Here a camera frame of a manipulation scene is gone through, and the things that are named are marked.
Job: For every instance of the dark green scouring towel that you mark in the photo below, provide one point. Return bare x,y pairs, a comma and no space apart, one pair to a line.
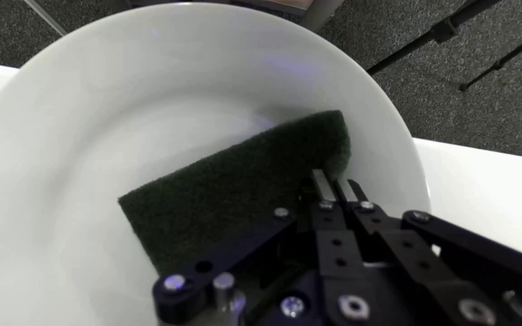
183,214

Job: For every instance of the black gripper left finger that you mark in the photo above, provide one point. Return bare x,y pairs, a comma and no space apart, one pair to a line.
297,268

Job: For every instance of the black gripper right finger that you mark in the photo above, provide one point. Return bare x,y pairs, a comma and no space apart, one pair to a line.
462,278

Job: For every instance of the white round plate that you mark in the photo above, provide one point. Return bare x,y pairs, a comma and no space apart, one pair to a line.
139,95

